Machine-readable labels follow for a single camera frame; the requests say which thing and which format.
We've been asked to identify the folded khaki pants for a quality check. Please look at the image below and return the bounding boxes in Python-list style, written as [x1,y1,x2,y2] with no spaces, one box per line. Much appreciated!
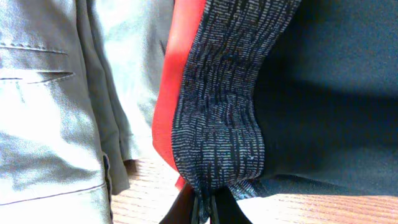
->
[1,0,174,224]

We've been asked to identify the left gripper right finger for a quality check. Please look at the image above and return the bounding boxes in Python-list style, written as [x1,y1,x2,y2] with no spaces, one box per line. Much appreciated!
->
[210,187,252,224]

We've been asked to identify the black leggings with red waistband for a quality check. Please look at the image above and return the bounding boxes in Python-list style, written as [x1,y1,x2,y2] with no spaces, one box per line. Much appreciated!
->
[152,0,397,223]

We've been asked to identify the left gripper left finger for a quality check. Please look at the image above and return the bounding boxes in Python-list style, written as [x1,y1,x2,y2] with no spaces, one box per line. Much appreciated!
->
[159,184,199,224]

